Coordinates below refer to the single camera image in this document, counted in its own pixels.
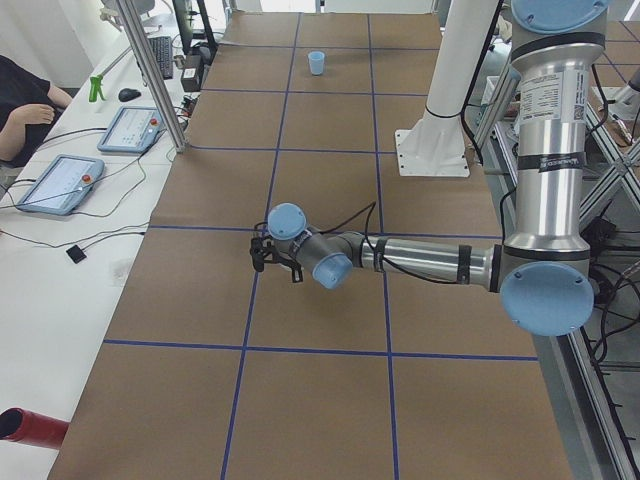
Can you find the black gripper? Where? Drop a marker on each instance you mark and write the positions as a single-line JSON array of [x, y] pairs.
[[292, 266]]

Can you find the light blue plastic cup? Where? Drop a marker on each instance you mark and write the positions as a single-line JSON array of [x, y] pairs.
[[316, 62]]

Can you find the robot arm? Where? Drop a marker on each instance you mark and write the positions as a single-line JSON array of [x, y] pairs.
[[541, 270]]

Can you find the brown paper table cover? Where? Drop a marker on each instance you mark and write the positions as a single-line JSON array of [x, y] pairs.
[[210, 370]]

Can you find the far blue teach pendant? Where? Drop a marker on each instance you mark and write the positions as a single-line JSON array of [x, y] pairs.
[[132, 131]]

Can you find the blue teach pendant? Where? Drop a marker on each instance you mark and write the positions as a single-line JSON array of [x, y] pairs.
[[63, 186], [132, 131]]

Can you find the small black square device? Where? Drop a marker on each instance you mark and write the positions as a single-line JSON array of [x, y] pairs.
[[76, 254]]

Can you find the black power adapter box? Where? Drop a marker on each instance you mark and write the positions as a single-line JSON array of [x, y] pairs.
[[192, 73]]

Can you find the black computer mouse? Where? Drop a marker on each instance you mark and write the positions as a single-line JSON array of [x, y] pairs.
[[128, 94]]

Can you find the near blue teach pendant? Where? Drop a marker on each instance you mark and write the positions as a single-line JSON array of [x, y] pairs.
[[63, 186]]

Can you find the black keyboard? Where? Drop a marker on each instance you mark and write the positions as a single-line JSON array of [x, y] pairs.
[[162, 49]]

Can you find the seated person in black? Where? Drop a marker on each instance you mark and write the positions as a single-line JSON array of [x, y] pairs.
[[30, 106]]

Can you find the red cylinder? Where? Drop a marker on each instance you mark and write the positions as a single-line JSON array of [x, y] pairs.
[[33, 429]]

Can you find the aluminium frame post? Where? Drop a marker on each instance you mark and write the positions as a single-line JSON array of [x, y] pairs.
[[151, 71]]

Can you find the white central pedestal column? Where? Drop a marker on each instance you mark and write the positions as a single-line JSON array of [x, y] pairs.
[[435, 146]]

